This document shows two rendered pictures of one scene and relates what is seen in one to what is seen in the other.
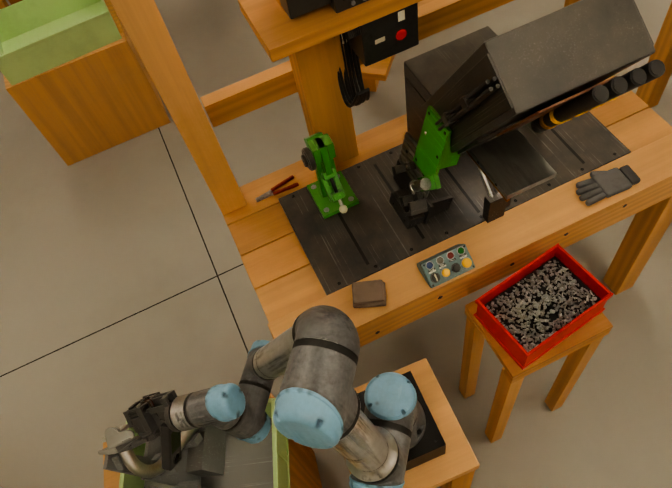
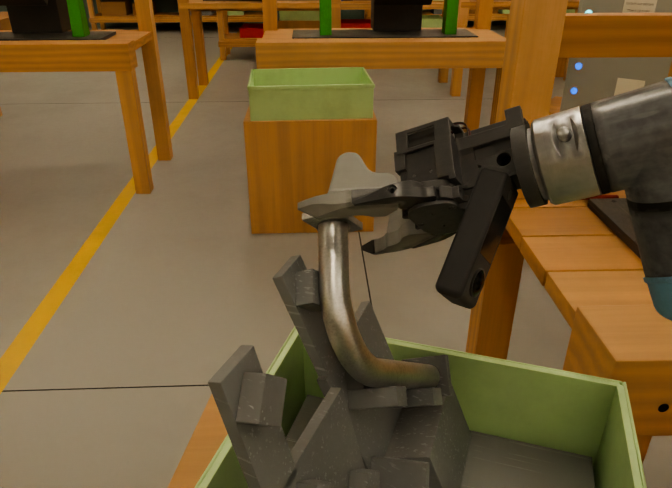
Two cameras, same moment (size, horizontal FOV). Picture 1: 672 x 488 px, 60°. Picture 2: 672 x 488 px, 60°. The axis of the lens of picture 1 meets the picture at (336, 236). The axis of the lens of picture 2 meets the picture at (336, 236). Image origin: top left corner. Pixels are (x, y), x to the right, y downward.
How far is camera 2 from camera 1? 117 cm
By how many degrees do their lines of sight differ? 30
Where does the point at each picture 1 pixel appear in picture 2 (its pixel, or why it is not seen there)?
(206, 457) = (439, 445)
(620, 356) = not seen: outside the picture
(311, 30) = not seen: outside the picture
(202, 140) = (542, 39)
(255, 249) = (547, 237)
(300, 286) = (634, 287)
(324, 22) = not seen: outside the picture
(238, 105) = (592, 37)
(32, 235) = (185, 274)
